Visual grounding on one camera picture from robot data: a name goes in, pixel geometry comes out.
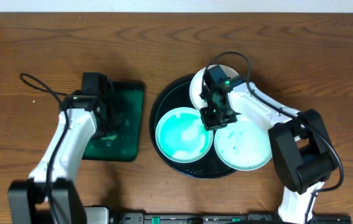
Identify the white plate back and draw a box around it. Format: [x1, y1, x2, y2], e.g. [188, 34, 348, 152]
[189, 65, 239, 110]

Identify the white plate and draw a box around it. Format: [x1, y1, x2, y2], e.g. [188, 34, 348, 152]
[155, 107, 214, 164]
[214, 114, 272, 171]
[189, 65, 239, 110]

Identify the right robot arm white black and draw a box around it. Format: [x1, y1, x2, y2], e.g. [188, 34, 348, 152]
[199, 81, 344, 223]

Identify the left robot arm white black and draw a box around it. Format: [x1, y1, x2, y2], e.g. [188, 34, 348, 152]
[7, 91, 115, 223]

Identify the black rectangular soapy water tray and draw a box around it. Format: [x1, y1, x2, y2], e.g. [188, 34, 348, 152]
[83, 82, 144, 162]

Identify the round black tray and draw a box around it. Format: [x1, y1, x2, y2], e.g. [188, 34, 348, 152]
[149, 74, 237, 179]

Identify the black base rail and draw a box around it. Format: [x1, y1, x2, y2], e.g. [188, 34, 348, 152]
[109, 212, 352, 224]

